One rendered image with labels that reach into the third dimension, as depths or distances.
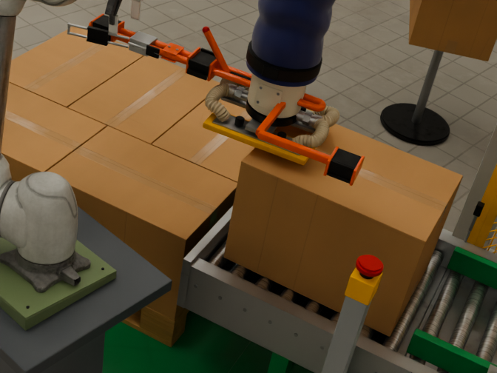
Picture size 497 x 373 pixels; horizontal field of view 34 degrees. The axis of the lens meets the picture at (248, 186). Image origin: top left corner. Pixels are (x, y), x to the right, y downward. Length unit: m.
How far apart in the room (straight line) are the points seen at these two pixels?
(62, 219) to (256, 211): 0.68
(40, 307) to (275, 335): 0.80
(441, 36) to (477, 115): 1.01
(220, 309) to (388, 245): 0.61
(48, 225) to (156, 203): 0.84
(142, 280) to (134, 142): 0.99
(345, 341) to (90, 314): 0.68
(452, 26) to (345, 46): 1.40
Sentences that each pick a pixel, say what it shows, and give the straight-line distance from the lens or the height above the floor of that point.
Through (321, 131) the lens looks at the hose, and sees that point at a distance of 2.48.
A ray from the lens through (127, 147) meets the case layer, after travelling 3.19.
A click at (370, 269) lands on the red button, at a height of 1.04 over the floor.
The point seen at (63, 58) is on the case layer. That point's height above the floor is 0.54.
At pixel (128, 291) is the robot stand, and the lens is 2.31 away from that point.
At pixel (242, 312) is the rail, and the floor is 0.51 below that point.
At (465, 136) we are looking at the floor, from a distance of 4.83.
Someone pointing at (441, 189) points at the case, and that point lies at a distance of 2.61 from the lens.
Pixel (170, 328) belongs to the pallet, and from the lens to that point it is 3.11.
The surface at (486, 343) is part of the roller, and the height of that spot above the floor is 0.55.
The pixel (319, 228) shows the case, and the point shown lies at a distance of 2.49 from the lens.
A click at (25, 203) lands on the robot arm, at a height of 1.02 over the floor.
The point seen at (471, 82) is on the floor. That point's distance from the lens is 5.43.
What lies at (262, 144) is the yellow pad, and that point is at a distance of 2.48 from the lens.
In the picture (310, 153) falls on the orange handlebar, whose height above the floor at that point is 1.12.
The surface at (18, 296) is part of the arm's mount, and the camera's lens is 2.23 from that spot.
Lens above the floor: 2.39
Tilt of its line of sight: 37 degrees down
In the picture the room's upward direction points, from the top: 11 degrees clockwise
